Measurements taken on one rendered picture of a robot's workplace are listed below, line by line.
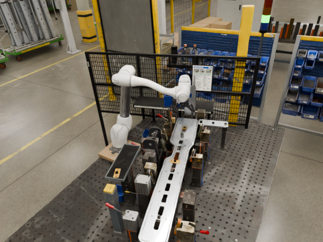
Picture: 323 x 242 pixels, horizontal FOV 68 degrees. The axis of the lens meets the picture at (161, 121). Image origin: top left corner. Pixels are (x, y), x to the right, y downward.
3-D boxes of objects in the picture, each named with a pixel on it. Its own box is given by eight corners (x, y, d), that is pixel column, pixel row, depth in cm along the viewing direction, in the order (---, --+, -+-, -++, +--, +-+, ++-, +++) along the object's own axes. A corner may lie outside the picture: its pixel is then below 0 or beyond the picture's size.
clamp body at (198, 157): (202, 189, 210) (204, 160, 191) (188, 187, 213) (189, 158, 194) (203, 181, 217) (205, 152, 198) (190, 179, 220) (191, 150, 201)
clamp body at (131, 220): (141, 255, 165) (136, 223, 145) (126, 251, 168) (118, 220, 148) (145, 241, 173) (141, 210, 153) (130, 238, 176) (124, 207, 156)
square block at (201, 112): (203, 140, 266) (204, 113, 247) (195, 139, 268) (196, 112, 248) (203, 136, 273) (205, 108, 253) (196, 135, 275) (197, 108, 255)
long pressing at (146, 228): (171, 249, 138) (171, 248, 138) (134, 241, 144) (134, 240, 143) (199, 119, 249) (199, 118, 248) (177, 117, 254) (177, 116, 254)
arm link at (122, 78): (129, 76, 207) (133, 70, 218) (109, 74, 209) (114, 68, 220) (130, 90, 214) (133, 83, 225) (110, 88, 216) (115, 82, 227)
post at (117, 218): (122, 234, 178) (112, 195, 154) (112, 232, 180) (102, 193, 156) (126, 225, 185) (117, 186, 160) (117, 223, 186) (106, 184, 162)
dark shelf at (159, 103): (212, 114, 255) (213, 111, 254) (132, 107, 276) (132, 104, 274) (214, 103, 273) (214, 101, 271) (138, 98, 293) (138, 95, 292)
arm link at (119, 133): (110, 147, 248) (106, 130, 236) (115, 137, 263) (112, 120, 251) (125, 148, 246) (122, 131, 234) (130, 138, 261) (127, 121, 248)
